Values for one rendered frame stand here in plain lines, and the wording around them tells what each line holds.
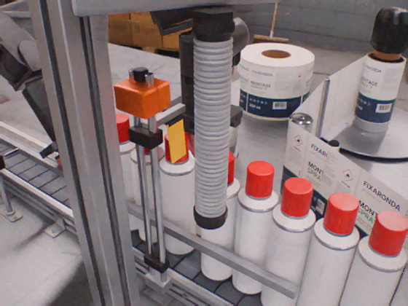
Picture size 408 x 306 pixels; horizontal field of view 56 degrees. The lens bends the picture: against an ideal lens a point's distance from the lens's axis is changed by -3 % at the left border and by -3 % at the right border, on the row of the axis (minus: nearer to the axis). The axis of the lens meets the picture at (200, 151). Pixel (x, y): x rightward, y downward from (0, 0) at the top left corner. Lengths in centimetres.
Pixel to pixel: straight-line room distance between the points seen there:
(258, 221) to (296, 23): 464
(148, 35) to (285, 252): 382
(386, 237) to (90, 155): 30
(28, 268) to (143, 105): 44
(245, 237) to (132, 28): 386
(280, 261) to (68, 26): 35
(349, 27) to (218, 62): 464
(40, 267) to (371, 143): 75
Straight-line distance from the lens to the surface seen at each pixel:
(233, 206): 52
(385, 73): 98
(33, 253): 78
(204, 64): 32
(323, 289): 51
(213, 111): 33
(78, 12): 30
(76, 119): 37
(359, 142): 98
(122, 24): 434
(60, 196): 81
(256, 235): 51
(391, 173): 91
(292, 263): 50
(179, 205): 58
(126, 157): 60
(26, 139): 96
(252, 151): 90
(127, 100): 41
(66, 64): 35
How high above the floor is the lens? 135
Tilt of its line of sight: 32 degrees down
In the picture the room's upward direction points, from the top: straight up
